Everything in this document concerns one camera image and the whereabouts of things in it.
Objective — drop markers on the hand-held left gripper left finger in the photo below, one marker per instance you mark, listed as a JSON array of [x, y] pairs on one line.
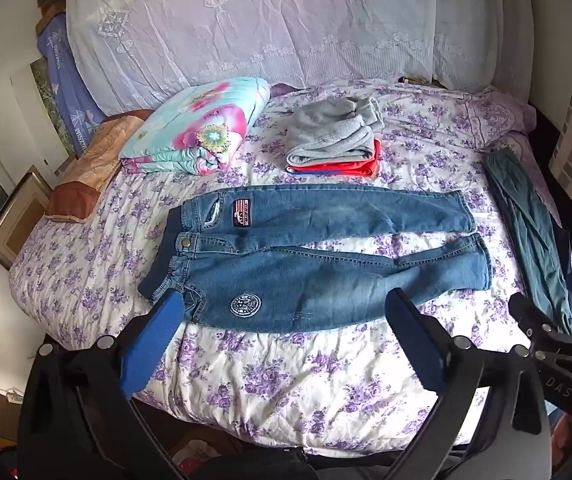
[[151, 347]]

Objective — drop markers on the teal pants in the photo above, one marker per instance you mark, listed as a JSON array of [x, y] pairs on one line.
[[530, 225]]

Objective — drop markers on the purple floral bed sheet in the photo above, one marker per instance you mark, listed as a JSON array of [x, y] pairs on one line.
[[311, 385]]

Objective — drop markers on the folded red garment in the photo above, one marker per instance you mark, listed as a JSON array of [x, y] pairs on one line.
[[355, 167]]

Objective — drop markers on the blue denim pants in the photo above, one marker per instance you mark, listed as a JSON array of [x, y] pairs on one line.
[[306, 270]]

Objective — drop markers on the wooden picture frame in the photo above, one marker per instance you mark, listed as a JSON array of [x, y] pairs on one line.
[[16, 220]]

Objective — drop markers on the white lace cover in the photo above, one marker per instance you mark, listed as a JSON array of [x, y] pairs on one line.
[[266, 20]]

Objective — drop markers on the folded grey garment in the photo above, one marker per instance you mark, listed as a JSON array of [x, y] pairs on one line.
[[331, 127]]

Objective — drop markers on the purple cloth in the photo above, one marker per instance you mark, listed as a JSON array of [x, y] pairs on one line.
[[286, 90]]

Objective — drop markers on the blue patterned cloth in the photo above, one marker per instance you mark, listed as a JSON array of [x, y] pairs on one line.
[[63, 75]]

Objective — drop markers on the folded floral quilt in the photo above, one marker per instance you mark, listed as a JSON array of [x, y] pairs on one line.
[[201, 125]]

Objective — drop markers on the orange brown quilted cushion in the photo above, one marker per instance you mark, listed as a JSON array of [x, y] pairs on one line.
[[93, 160]]

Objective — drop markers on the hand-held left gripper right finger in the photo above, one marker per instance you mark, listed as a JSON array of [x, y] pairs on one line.
[[418, 345]]

